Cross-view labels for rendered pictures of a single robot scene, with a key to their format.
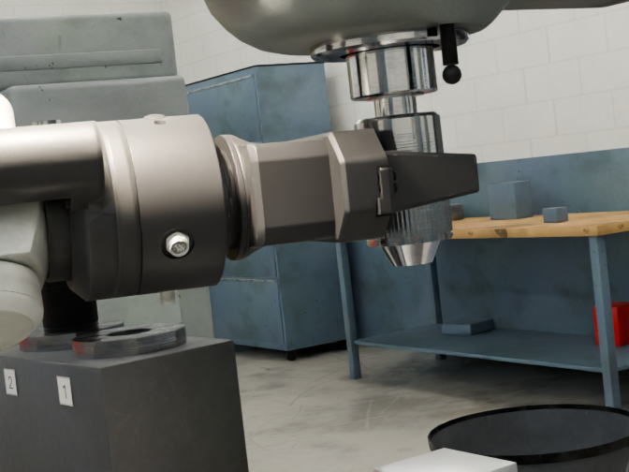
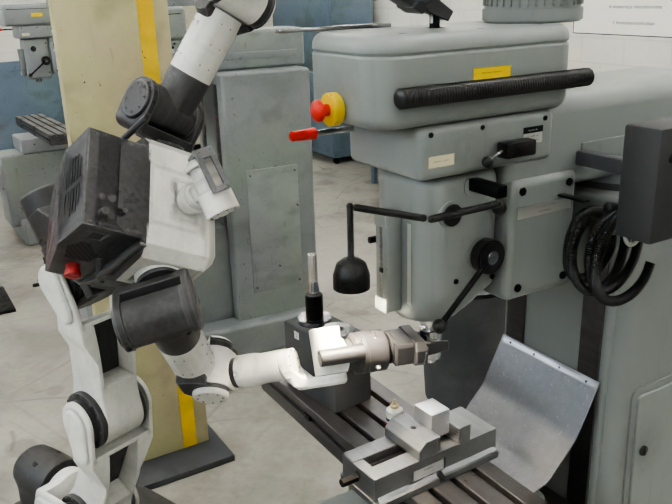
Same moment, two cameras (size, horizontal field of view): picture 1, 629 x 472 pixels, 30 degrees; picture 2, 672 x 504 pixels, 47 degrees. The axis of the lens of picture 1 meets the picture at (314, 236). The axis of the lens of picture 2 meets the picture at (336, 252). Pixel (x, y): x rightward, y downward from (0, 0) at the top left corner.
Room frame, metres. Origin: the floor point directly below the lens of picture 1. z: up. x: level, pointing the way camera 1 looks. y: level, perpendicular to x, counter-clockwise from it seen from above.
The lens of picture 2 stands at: (-0.88, 0.12, 1.97)
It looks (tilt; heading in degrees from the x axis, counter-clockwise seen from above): 19 degrees down; 1
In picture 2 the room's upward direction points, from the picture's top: 2 degrees counter-clockwise
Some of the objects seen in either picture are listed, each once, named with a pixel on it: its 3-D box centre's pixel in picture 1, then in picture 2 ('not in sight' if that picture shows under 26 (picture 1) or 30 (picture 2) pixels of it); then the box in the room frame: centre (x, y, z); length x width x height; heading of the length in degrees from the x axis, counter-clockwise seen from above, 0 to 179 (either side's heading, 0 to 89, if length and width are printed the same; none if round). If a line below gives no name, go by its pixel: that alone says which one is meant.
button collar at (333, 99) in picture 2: not in sight; (332, 109); (0.51, 0.14, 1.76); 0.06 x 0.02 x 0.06; 32
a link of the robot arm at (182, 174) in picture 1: (241, 200); (390, 349); (0.61, 0.04, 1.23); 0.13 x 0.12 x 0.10; 18
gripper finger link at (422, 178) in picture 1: (424, 178); (435, 348); (0.61, -0.06, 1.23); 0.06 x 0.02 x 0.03; 108
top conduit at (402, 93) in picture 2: not in sight; (499, 86); (0.53, -0.16, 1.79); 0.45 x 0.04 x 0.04; 122
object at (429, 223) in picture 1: (404, 188); (430, 343); (0.64, -0.05, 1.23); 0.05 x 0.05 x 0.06
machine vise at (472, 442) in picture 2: not in sight; (421, 445); (0.61, -0.03, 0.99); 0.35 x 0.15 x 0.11; 124
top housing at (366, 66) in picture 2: not in sight; (440, 70); (0.64, -0.06, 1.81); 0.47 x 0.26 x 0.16; 122
